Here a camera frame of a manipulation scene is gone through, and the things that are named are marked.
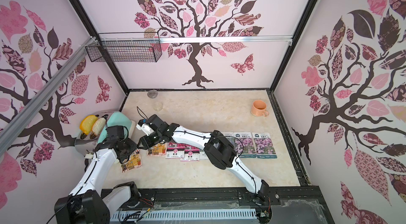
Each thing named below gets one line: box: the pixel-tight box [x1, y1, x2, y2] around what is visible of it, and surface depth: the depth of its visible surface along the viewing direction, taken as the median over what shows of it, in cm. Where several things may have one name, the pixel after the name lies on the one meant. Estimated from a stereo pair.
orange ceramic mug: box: [250, 99, 270, 117], surface depth 103 cm
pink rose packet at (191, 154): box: [179, 143, 201, 162], surface depth 89 cm
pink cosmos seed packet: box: [233, 132, 257, 158], surface depth 92 cm
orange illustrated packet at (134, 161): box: [121, 148, 143, 173], surface depth 86 cm
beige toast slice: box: [91, 117, 107, 136], surface depth 81 cm
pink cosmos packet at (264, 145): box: [252, 132, 278, 159], surface depth 92 cm
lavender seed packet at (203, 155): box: [199, 151, 209, 160], surface depth 89 cm
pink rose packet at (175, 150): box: [165, 141, 186, 160], surface depth 91 cm
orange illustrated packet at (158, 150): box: [147, 142, 168, 157], surface depth 90 cm
